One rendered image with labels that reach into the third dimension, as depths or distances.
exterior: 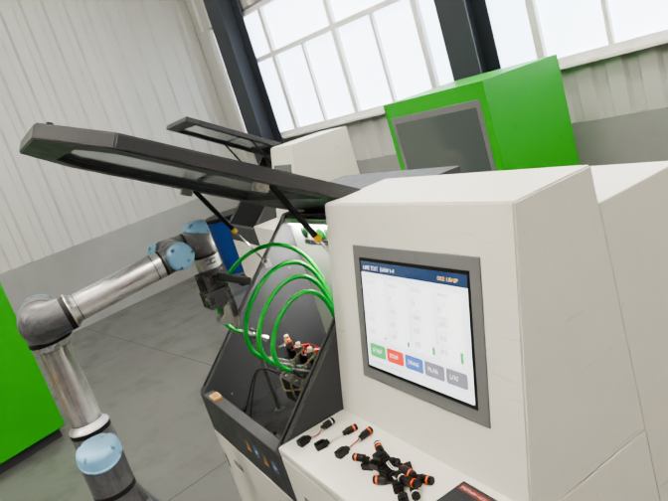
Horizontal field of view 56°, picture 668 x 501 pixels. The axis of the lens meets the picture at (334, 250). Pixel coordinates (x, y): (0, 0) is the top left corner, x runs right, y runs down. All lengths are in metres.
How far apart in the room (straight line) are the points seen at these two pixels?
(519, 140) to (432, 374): 3.23
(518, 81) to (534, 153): 0.51
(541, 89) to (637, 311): 3.41
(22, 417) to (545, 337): 4.42
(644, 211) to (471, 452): 0.62
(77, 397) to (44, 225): 6.58
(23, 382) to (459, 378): 4.18
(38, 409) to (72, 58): 4.95
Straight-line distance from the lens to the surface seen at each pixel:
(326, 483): 1.57
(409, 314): 1.46
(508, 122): 4.46
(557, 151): 4.83
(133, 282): 1.77
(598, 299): 1.37
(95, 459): 1.86
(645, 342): 1.51
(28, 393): 5.22
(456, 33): 5.72
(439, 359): 1.41
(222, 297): 1.97
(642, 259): 1.47
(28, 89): 8.66
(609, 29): 5.47
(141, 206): 8.86
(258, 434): 1.95
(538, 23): 5.75
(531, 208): 1.21
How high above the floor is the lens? 1.83
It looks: 13 degrees down
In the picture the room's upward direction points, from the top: 18 degrees counter-clockwise
